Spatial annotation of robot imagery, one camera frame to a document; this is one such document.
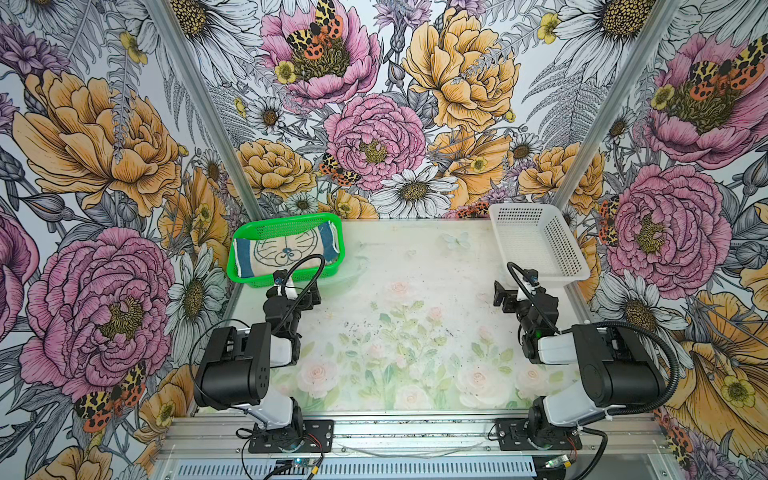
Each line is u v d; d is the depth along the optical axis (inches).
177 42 29.7
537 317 28.6
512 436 29.1
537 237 45.9
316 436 29.0
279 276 30.6
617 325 20.3
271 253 41.3
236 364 18.3
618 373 18.0
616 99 34.3
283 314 27.1
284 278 30.4
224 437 29.9
